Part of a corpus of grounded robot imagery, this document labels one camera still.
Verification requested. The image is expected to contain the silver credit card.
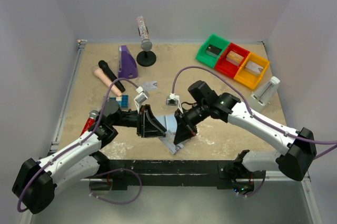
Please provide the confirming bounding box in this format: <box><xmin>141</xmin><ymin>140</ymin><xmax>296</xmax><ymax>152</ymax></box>
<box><xmin>143</xmin><ymin>81</ymin><xmax>157</xmax><ymax>90</ymax></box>

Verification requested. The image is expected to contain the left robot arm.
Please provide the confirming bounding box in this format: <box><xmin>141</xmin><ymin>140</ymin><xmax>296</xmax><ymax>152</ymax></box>
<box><xmin>12</xmin><ymin>100</ymin><xmax>167</xmax><ymax>214</ymax></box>

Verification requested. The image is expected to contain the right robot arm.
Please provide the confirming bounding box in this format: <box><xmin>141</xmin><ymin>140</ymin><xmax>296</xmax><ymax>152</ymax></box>
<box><xmin>174</xmin><ymin>80</ymin><xmax>317</xmax><ymax>181</ymax></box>

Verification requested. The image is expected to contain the purple wedge holder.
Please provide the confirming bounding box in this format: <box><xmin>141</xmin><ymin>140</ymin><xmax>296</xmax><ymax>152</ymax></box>
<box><xmin>118</xmin><ymin>45</ymin><xmax>138</xmax><ymax>79</ymax></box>

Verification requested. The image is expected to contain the black card in green bin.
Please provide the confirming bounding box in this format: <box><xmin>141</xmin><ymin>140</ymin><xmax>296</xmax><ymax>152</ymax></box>
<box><xmin>205</xmin><ymin>44</ymin><xmax>222</xmax><ymax>57</ymax></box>

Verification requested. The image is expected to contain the tan card in red bin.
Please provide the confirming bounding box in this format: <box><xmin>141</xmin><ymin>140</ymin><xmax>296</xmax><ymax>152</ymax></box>
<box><xmin>226</xmin><ymin>51</ymin><xmax>244</xmax><ymax>66</ymax></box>

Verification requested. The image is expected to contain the white card in yellow bin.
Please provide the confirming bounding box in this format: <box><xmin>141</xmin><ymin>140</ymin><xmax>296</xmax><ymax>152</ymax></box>
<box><xmin>245</xmin><ymin>61</ymin><xmax>264</xmax><ymax>76</ymax></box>

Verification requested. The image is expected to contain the grey truss bar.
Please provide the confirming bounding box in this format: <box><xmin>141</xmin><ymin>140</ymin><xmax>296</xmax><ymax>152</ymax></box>
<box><xmin>170</xmin><ymin>145</ymin><xmax>182</xmax><ymax>154</ymax></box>

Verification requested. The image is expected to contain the blue toy brick block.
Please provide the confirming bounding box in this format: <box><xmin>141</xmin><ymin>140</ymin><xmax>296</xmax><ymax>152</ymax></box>
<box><xmin>108</xmin><ymin>95</ymin><xmax>129</xmax><ymax>110</ymax></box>

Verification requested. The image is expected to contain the red glitter microphone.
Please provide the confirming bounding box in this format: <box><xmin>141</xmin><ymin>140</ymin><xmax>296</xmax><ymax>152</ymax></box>
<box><xmin>80</xmin><ymin>110</ymin><xmax>99</xmax><ymax>136</ymax></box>

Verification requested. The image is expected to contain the black round stand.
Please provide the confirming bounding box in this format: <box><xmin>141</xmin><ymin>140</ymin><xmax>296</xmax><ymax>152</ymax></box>
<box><xmin>136</xmin><ymin>51</ymin><xmax>156</xmax><ymax>67</ymax></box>

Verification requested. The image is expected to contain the beige microphone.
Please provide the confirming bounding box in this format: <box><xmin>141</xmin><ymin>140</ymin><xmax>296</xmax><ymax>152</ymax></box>
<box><xmin>93</xmin><ymin>66</ymin><xmax>122</xmax><ymax>97</ymax></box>

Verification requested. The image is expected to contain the glitter microphone on stand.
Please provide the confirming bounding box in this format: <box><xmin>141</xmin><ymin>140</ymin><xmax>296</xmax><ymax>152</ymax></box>
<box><xmin>136</xmin><ymin>16</ymin><xmax>152</xmax><ymax>52</ymax></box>

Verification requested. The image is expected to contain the green storage bin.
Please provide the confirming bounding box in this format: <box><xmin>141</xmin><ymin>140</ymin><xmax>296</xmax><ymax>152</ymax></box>
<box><xmin>196</xmin><ymin>34</ymin><xmax>231</xmax><ymax>69</ymax></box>

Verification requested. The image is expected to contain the red storage bin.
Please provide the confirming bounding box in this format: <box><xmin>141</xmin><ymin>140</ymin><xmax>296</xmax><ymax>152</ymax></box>
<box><xmin>215</xmin><ymin>43</ymin><xmax>250</xmax><ymax>79</ymax></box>

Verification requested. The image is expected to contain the white grey stand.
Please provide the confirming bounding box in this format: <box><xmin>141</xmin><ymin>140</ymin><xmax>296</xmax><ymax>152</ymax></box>
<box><xmin>248</xmin><ymin>76</ymin><xmax>280</xmax><ymax>113</ymax></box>

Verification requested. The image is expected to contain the yellow storage bin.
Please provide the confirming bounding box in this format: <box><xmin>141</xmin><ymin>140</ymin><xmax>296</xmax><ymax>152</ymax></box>
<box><xmin>234</xmin><ymin>52</ymin><xmax>270</xmax><ymax>90</ymax></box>

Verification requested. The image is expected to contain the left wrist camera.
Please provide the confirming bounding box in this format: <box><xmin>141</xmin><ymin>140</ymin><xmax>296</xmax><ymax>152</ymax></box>
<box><xmin>134</xmin><ymin>86</ymin><xmax>150</xmax><ymax>112</ymax></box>

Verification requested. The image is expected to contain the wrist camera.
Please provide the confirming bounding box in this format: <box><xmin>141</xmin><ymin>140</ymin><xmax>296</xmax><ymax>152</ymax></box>
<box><xmin>134</xmin><ymin>86</ymin><xmax>150</xmax><ymax>112</ymax></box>
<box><xmin>166</xmin><ymin>93</ymin><xmax>183</xmax><ymax>112</ymax></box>

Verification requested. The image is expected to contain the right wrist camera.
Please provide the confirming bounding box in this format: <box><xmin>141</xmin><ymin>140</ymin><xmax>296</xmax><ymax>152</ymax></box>
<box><xmin>166</xmin><ymin>93</ymin><xmax>183</xmax><ymax>112</ymax></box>

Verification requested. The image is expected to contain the black base frame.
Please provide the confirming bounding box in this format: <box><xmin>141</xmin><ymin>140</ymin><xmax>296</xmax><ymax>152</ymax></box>
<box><xmin>92</xmin><ymin>160</ymin><xmax>265</xmax><ymax>190</ymax></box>

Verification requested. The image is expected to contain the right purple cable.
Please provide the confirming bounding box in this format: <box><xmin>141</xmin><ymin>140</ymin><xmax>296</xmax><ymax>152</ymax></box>
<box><xmin>172</xmin><ymin>65</ymin><xmax>337</xmax><ymax>160</ymax></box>

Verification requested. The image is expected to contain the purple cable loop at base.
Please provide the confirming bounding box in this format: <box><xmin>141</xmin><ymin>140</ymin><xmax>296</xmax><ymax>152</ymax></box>
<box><xmin>88</xmin><ymin>168</ymin><xmax>144</xmax><ymax>204</ymax></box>

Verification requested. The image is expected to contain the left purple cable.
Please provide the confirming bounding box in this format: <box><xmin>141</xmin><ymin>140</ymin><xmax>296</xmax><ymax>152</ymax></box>
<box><xmin>17</xmin><ymin>77</ymin><xmax>140</xmax><ymax>213</ymax></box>

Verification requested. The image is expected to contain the aluminium frame rail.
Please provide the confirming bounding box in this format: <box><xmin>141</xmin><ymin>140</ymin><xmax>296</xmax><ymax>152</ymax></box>
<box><xmin>47</xmin><ymin>40</ymin><xmax>87</xmax><ymax>155</ymax></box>

